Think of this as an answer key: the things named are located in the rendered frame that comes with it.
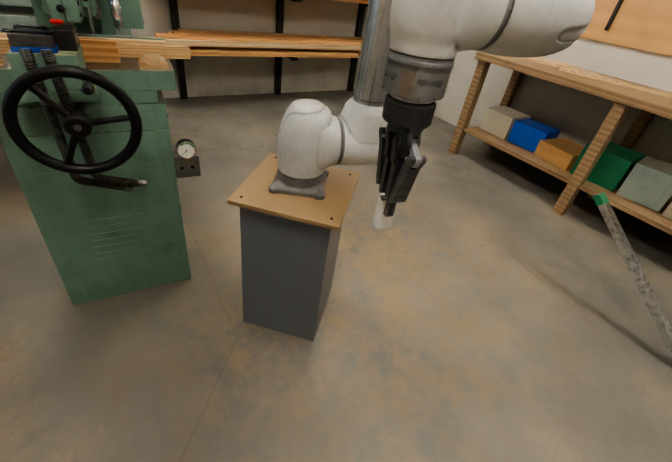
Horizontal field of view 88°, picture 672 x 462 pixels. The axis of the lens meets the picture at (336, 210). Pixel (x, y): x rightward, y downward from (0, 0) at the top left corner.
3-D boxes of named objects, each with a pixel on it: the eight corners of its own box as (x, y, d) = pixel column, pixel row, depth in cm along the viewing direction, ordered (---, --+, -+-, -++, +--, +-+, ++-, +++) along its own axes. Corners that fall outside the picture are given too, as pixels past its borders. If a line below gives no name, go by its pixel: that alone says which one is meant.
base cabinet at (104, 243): (70, 307, 137) (-5, 139, 97) (81, 222, 178) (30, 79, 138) (192, 279, 157) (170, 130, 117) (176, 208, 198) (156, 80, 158)
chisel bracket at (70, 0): (53, 27, 99) (43, -8, 94) (59, 19, 109) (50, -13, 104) (84, 29, 102) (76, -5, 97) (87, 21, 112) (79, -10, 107)
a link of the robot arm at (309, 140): (273, 156, 119) (275, 91, 106) (325, 155, 124) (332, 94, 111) (280, 181, 106) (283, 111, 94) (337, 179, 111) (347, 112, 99)
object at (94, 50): (25, 60, 98) (16, 36, 94) (26, 59, 99) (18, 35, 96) (120, 63, 108) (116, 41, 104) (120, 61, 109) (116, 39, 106)
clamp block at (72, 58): (17, 91, 87) (2, 52, 82) (27, 76, 96) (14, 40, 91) (88, 90, 93) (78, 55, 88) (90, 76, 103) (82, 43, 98)
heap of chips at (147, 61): (139, 69, 105) (137, 59, 104) (137, 59, 114) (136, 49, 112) (170, 69, 109) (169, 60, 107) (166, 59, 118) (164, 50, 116)
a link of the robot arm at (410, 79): (405, 58, 43) (395, 106, 46) (468, 63, 45) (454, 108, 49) (378, 45, 50) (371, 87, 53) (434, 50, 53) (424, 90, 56)
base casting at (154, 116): (-4, 138, 98) (-18, 106, 93) (31, 79, 138) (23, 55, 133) (170, 129, 117) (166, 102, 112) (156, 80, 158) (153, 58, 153)
